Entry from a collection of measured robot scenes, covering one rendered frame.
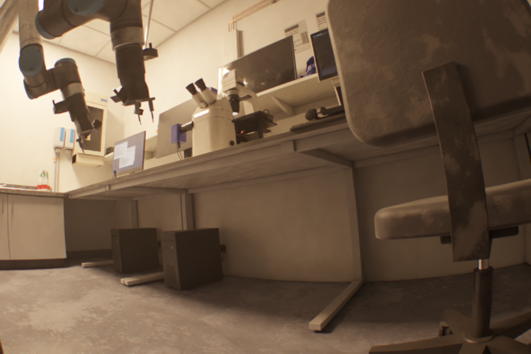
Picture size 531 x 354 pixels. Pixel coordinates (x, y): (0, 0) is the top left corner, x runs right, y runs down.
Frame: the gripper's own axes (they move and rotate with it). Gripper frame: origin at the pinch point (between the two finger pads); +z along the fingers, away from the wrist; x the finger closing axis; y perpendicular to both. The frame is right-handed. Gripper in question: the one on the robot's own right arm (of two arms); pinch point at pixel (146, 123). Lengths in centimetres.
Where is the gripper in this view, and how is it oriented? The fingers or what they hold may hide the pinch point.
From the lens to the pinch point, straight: 75.8
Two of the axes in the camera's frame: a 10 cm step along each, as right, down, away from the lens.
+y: -3.8, 2.6, -8.9
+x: 9.2, -0.4, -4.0
